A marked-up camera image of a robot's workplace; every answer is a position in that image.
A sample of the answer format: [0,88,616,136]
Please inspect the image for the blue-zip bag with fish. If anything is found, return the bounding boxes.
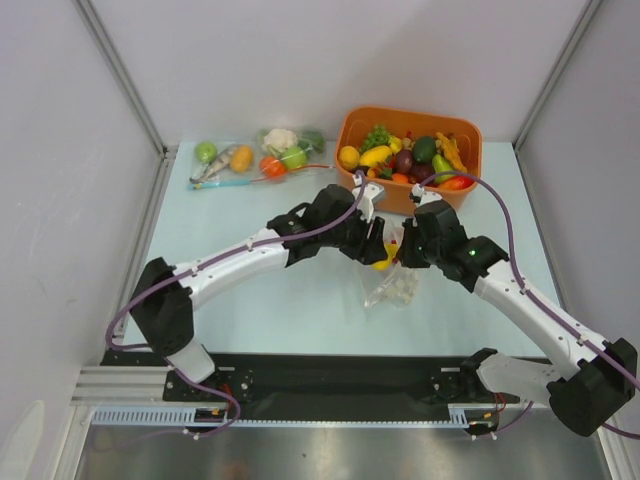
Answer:
[189,141,254,190]

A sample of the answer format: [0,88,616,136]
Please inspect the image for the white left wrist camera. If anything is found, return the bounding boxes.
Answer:
[351,182,385,222]

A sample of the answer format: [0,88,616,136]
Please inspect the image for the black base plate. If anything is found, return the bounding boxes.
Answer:
[99,349,551,424]

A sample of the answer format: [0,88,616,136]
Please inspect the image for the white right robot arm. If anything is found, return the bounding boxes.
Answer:
[397,199,638,437]

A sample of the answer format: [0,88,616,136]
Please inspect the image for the fake green broccoli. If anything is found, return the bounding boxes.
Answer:
[298,130,325,155]

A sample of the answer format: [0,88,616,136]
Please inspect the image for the fake dark plum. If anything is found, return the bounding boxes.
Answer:
[408,163,435,184]

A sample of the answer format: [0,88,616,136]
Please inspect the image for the fake white cauliflower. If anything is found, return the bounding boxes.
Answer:
[261,128,298,156]

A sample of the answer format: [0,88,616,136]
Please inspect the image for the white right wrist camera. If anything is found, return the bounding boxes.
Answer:
[409,184,442,208]

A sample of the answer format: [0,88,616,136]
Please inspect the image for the yellow fake pear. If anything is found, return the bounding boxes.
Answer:
[338,146,360,171]

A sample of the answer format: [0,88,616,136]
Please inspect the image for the orange fake bell pepper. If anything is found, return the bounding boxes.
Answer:
[371,243,399,271]

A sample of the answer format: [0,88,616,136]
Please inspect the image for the fake grey fish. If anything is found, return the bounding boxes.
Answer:
[189,146,237,185]

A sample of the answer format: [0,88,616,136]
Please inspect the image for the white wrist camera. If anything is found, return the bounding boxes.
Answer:
[409,184,442,208]
[351,182,385,222]

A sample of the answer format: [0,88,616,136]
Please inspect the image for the fake green lime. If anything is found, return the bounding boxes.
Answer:
[280,146,308,171]

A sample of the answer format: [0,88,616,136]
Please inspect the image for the fake brown potato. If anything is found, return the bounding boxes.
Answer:
[230,145,254,173]

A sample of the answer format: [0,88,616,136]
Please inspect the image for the fake orange tomato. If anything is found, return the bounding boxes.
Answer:
[259,156,287,179]

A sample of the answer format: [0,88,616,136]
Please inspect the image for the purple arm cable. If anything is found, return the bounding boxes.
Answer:
[417,170,640,441]
[104,169,369,441]

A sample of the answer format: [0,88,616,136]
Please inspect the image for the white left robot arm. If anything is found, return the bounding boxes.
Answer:
[128,183,387,400]

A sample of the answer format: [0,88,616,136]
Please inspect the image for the fake purple passion fruit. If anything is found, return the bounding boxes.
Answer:
[394,149,414,174]

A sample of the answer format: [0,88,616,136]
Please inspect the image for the fake red orange mango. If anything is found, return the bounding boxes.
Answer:
[439,175,474,191]

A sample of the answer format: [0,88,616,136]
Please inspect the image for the fake green avocado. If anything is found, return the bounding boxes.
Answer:
[412,136,437,164]

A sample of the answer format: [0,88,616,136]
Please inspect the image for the green fake apple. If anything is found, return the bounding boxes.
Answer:
[194,141,218,164]

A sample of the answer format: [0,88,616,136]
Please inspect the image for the fake orange ginger root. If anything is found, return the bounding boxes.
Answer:
[435,132,467,173]

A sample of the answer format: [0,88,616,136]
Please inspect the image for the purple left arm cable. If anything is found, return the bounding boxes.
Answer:
[104,169,369,441]

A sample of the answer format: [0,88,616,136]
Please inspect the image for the orange plastic bin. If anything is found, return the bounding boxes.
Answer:
[335,106,482,215]

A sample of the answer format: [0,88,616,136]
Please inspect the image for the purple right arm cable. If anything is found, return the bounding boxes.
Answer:
[417,170,640,441]

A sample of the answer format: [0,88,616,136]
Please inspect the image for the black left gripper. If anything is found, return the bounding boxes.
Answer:
[320,204,386,266]

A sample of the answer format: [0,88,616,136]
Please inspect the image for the fake green grapes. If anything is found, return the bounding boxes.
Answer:
[359,125,391,153]

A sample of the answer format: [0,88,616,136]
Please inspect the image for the fake yellow mango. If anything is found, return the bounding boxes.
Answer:
[359,145,393,168]

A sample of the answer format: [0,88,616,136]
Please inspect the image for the clear zip top bag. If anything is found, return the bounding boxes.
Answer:
[358,223,419,308]

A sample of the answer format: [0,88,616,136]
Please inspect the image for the fake green pear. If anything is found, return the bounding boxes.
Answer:
[432,154,455,173]

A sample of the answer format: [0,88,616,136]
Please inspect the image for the red-zip bag with vegetables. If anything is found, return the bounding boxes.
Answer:
[250,128,334,184]

